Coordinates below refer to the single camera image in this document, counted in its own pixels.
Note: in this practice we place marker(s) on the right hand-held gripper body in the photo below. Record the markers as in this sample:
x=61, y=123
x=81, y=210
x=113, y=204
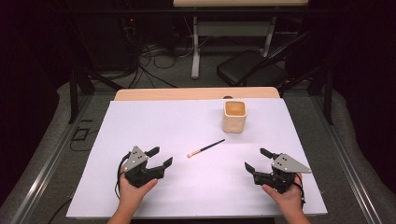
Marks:
x=281, y=174

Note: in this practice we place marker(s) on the person's right hand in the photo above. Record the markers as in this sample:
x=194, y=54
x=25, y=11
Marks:
x=288, y=197

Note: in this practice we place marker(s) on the cream square cup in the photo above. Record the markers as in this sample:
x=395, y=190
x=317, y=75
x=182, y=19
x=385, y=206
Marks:
x=234, y=121

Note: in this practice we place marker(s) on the white table sheet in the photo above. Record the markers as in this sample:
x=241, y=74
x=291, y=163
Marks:
x=193, y=186

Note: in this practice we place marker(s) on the wooden table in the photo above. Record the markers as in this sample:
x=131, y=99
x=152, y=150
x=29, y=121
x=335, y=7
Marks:
x=186, y=93

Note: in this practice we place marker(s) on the metal floor rail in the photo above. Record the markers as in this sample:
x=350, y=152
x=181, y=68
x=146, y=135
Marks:
x=46, y=174
x=345, y=161

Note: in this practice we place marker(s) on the desk with white legs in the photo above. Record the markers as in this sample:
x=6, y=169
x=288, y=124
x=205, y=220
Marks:
x=230, y=29

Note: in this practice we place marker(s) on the black metal stand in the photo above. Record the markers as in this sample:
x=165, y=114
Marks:
x=74, y=93
x=327, y=93

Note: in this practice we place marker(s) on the person's left hand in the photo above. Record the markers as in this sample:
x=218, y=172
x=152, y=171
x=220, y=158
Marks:
x=134, y=193

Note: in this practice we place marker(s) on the black chair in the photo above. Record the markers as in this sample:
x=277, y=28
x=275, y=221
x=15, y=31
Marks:
x=249, y=70

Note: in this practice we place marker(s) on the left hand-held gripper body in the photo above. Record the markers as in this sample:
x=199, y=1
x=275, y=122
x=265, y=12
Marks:
x=138, y=169

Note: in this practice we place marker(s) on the dark equipment with red light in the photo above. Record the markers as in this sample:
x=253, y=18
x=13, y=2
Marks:
x=129, y=40

